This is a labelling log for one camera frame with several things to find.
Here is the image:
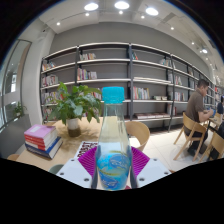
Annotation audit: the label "green potted plant, white pot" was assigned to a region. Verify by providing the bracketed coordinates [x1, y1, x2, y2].
[48, 81, 103, 138]

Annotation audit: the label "round ceiling lights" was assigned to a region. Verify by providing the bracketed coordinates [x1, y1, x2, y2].
[54, 1, 209, 54]

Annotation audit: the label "grey wall shelf unit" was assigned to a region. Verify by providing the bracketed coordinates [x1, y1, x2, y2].
[39, 41, 217, 133]

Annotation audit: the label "wooden frame chair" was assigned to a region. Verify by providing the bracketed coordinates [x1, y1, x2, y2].
[173, 112, 208, 163]
[199, 131, 224, 163]

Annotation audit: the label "person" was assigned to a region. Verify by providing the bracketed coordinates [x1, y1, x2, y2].
[184, 78, 215, 158]

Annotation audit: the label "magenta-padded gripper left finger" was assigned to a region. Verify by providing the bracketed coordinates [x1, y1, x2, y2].
[55, 146, 99, 190]

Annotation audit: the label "red book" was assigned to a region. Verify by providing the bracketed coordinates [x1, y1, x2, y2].
[24, 138, 60, 153]
[24, 134, 59, 148]

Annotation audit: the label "clear bottle with turquoise cap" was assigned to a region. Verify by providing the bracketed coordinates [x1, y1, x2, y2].
[95, 86, 133, 191]

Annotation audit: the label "thick blue book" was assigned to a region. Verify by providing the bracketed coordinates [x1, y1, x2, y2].
[24, 136, 64, 160]

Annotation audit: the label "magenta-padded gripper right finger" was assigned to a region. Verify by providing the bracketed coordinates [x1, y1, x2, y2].
[129, 146, 173, 189]

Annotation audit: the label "small potted plant by window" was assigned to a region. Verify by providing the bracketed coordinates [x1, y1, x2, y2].
[13, 101, 28, 118]

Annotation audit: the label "pink book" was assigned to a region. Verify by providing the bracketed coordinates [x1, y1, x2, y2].
[23, 123, 58, 140]

